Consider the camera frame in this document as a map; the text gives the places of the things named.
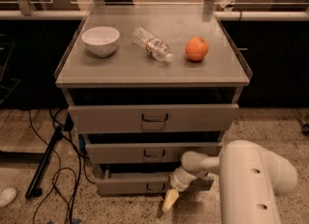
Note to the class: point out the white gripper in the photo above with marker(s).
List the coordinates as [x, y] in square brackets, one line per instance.
[176, 182]

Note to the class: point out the grey drawer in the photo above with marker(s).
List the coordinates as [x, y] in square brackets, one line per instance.
[149, 147]
[129, 110]
[134, 178]

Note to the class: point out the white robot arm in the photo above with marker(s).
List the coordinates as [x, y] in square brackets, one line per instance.
[250, 179]

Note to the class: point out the grey drawer cabinet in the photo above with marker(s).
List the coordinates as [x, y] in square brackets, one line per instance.
[223, 68]

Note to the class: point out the black metal bar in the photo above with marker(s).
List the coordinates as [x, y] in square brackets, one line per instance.
[33, 186]

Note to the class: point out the clear plastic water bottle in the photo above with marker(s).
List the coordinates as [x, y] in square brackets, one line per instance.
[152, 45]

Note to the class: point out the orange fruit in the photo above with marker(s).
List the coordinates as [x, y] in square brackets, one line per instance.
[196, 49]

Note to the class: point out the black caster wheel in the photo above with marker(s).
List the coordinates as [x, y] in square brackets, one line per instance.
[304, 127]

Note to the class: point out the white shoe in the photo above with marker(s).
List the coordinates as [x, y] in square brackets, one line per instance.
[7, 195]

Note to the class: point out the white ceramic bowl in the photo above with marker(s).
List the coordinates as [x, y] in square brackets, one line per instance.
[102, 41]

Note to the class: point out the white horizontal rail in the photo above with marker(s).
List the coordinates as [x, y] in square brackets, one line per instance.
[229, 16]

